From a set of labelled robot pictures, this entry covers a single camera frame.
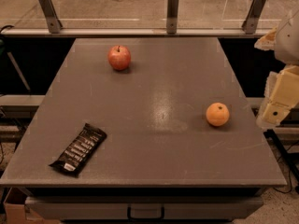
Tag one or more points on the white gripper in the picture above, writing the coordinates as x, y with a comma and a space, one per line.
289, 42

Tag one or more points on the orange fruit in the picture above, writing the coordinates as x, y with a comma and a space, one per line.
217, 114

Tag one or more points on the red apple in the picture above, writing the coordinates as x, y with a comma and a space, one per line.
119, 57

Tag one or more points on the black snack bar wrapper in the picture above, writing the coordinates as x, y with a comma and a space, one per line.
76, 155

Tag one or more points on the cardboard box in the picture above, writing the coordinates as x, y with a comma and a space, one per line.
18, 213

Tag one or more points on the right metal bracket post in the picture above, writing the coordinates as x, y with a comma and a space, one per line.
250, 24

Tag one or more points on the metal bracket post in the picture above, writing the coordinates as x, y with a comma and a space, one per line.
250, 24
172, 16
52, 21

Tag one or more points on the metal rail barrier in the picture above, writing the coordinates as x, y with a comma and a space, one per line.
235, 32

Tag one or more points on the middle metal bracket post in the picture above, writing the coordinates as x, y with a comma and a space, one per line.
172, 16

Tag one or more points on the grey drawer with handle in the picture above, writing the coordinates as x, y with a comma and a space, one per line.
144, 208

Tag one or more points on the left metal bracket post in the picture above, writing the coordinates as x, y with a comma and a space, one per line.
52, 21

